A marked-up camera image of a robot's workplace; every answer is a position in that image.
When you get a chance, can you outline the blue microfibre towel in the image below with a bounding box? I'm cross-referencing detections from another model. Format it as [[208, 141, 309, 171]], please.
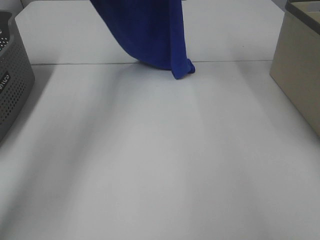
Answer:
[[91, 0, 196, 80]]

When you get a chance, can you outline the beige bin with grey rim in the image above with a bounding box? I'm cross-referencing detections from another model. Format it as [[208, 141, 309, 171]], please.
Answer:
[[270, 0, 320, 134]]

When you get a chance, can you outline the grey perforated plastic basket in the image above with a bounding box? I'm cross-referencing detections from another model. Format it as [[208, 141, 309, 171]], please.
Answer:
[[0, 10, 35, 140]]

